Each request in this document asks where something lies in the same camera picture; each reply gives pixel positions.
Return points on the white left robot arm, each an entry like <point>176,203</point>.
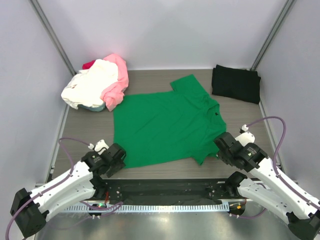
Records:
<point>31,210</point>

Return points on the aluminium frame post left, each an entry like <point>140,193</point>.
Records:
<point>52,35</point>

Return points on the folded black t-shirt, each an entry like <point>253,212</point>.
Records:
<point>239,84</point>

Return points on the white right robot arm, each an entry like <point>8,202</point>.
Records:
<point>260,181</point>

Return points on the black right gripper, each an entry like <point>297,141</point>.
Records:
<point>221,155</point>

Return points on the red t-shirt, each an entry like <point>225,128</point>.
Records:
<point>88,65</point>

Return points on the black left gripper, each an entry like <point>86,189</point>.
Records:
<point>119,165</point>

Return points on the white t-shirt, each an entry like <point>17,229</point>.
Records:
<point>86,87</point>

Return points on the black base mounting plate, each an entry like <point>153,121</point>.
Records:
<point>166,191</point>

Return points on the aluminium frame post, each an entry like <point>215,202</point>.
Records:
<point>52,35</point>
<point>280,19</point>

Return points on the green t-shirt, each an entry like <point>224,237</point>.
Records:
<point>161,127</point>

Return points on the slotted cable duct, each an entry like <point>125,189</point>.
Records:
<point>130,209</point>

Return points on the aluminium frame post right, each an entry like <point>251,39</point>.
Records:
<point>280,19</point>

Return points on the pink t-shirt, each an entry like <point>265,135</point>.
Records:
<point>113,95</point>

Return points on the light blue t-shirt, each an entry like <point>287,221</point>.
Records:
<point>93,109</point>

